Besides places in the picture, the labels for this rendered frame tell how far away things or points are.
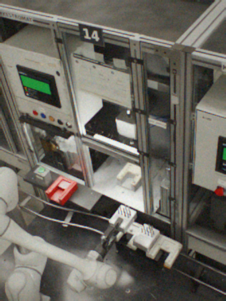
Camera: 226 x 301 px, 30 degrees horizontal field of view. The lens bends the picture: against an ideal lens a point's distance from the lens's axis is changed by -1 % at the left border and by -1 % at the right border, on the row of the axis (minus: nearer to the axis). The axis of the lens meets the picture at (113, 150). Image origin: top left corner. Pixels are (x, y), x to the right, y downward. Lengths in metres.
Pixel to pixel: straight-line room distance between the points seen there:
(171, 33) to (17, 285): 1.43
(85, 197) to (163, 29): 1.20
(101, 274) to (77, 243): 0.76
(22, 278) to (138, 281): 0.65
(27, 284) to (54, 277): 0.32
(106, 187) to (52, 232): 0.46
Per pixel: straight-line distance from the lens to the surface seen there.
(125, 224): 2.21
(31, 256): 2.33
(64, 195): 2.51
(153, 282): 2.46
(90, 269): 1.93
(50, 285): 2.53
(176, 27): 1.78
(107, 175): 2.64
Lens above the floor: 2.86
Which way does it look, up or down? 44 degrees down
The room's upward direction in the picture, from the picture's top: 8 degrees counter-clockwise
